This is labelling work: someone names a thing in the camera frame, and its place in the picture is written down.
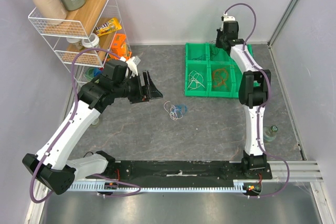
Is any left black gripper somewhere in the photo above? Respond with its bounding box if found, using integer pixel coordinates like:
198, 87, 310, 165
113, 70, 163, 104

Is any light blue white wire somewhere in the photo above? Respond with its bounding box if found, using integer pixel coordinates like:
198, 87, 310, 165
163, 100, 189, 121

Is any orange wire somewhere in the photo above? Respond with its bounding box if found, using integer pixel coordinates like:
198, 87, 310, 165
212, 68, 232, 90

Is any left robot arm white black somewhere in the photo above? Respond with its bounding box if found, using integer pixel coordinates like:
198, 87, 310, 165
23, 56, 163, 195

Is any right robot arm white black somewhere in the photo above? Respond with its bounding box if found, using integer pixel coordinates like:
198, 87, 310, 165
215, 15, 271, 179

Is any green six-compartment bin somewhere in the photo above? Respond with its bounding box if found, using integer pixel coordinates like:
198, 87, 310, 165
184, 43, 242, 99

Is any orange snack box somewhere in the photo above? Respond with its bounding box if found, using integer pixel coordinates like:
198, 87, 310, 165
109, 34, 132, 60

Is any green blue toy car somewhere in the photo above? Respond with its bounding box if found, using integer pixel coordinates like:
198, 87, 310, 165
82, 67, 102, 83

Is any yellow candy bag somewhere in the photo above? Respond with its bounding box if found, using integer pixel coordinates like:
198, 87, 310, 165
94, 17, 122, 37

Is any clear glass bottle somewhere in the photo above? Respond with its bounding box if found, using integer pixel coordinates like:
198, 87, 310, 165
263, 125, 278, 142

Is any beige pump bottle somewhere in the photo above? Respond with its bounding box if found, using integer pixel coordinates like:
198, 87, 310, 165
32, 0, 67, 26

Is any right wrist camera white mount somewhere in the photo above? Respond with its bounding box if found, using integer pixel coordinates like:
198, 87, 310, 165
222, 13, 236, 22

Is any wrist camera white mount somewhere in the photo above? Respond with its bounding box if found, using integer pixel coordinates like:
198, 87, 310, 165
222, 13, 236, 22
120, 56, 141, 77

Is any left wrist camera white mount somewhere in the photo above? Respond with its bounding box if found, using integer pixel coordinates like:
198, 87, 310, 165
120, 56, 141, 77

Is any white wire shelf rack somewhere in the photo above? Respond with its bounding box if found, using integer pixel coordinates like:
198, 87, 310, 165
28, 0, 126, 86

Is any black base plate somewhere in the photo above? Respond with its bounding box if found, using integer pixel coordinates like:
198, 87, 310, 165
102, 161, 272, 180

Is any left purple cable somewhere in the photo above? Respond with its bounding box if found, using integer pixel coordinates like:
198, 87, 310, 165
29, 48, 142, 204

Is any slotted cable duct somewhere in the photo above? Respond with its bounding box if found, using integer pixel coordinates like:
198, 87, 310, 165
67, 179, 246, 193

